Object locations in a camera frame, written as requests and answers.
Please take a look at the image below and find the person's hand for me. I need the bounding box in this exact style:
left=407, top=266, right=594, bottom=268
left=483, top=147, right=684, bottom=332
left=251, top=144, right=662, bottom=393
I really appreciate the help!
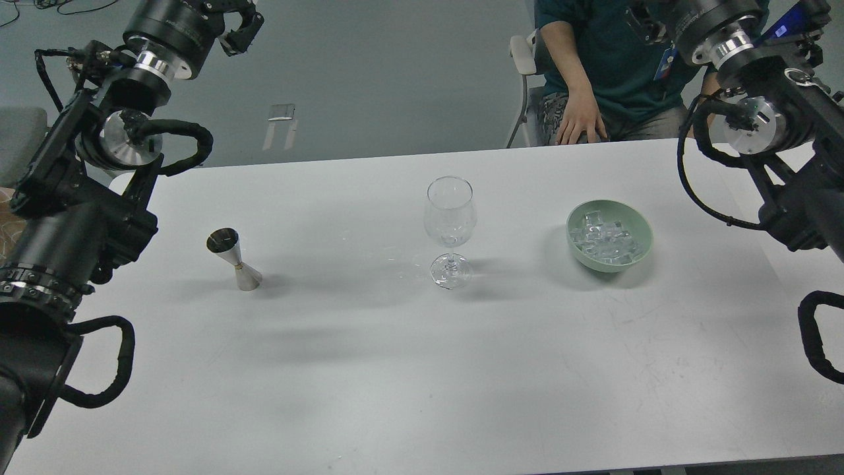
left=552, top=90, right=609, bottom=145

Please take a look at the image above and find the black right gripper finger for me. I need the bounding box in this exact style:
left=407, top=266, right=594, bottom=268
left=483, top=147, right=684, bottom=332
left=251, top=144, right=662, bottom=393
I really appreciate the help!
left=624, top=5, right=667, bottom=46

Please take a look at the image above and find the metal floor plate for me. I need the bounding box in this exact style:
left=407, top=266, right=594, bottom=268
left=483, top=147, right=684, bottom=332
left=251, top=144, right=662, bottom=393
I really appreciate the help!
left=266, top=103, right=295, bottom=121

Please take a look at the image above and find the person in teal shirt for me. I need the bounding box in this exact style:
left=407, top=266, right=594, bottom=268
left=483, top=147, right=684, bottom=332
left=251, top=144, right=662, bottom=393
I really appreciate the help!
left=534, top=1, right=700, bottom=146

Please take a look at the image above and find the grey office chair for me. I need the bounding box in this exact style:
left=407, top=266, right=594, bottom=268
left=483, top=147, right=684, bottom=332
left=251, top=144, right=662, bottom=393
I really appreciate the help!
left=504, top=29, right=555, bottom=148

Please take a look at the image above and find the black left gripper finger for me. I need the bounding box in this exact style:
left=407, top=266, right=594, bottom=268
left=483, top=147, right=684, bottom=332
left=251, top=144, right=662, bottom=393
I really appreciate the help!
left=219, top=1, right=264, bottom=56

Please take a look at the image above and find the checkered beige cushion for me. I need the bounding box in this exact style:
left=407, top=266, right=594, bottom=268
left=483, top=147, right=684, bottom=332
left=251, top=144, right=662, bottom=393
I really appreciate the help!
left=1, top=187, right=25, bottom=263

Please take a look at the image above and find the green bowl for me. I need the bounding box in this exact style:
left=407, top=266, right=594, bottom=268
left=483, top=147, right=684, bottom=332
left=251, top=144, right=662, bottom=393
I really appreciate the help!
left=566, top=201, right=653, bottom=273

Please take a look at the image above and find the clear wine glass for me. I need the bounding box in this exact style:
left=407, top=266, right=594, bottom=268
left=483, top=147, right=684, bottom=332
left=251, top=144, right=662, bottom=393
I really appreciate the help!
left=424, top=175, right=477, bottom=290

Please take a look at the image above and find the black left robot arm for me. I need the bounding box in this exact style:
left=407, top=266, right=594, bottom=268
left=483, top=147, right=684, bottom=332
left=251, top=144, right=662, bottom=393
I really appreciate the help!
left=2, top=1, right=264, bottom=470

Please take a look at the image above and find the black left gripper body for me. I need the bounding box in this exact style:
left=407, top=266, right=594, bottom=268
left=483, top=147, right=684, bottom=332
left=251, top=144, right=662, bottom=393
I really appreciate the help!
left=123, top=1, right=224, bottom=79

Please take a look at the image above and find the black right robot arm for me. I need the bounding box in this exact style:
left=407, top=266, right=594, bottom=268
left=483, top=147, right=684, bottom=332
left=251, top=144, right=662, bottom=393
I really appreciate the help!
left=625, top=1, right=843, bottom=257

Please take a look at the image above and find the steel cocktail jigger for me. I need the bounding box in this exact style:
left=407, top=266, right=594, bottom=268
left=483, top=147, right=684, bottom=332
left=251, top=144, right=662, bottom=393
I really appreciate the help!
left=206, top=228, right=263, bottom=292

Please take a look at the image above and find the pile of clear ice cubes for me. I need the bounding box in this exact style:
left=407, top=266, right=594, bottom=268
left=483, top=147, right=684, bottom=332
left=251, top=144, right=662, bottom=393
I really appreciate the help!
left=569, top=210, right=645, bottom=265

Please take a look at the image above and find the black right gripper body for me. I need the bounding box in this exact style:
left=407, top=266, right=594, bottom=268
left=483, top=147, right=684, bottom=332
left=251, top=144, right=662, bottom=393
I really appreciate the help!
left=659, top=1, right=769, bottom=67

